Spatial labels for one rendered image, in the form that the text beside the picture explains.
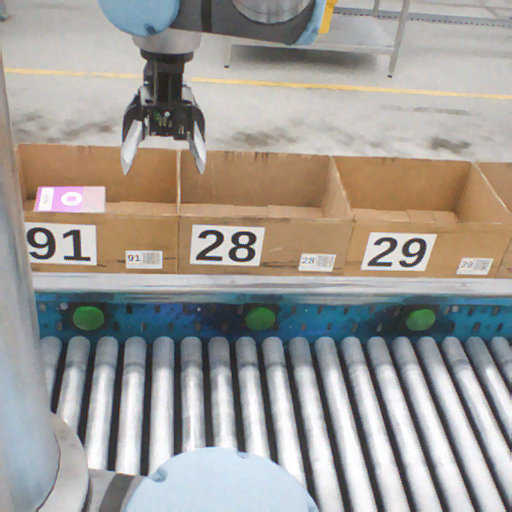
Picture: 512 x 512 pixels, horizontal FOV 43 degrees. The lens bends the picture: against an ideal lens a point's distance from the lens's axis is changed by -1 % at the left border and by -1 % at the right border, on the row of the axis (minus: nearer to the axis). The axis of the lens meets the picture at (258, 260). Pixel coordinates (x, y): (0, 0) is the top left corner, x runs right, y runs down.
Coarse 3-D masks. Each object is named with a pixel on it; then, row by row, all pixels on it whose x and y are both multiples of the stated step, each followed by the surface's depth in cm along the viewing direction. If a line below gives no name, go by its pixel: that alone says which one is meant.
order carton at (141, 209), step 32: (32, 160) 160; (64, 160) 161; (96, 160) 162; (160, 160) 163; (32, 192) 165; (128, 192) 168; (160, 192) 169; (96, 224) 139; (128, 224) 140; (160, 224) 141; (96, 256) 144
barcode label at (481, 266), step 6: (468, 258) 155; (474, 258) 155; (480, 258) 156; (486, 258) 156; (462, 264) 156; (468, 264) 156; (474, 264) 157; (480, 264) 157; (486, 264) 157; (462, 270) 157; (468, 270) 158; (474, 270) 158; (480, 270) 158; (486, 270) 158
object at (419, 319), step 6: (414, 312) 155; (420, 312) 155; (426, 312) 155; (432, 312) 156; (408, 318) 156; (414, 318) 155; (420, 318) 155; (426, 318) 156; (432, 318) 156; (408, 324) 157; (414, 324) 157; (420, 324) 157; (426, 324) 157
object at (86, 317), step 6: (84, 306) 144; (90, 306) 144; (78, 312) 144; (84, 312) 144; (90, 312) 144; (96, 312) 145; (102, 312) 146; (78, 318) 145; (84, 318) 145; (90, 318) 145; (96, 318) 145; (102, 318) 146; (78, 324) 146; (84, 324) 146; (90, 324) 146; (96, 324) 147
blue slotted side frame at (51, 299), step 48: (48, 336) 154; (96, 336) 156; (144, 336) 157; (192, 336) 159; (240, 336) 160; (288, 336) 162; (336, 336) 164; (384, 336) 165; (432, 336) 167; (480, 336) 169
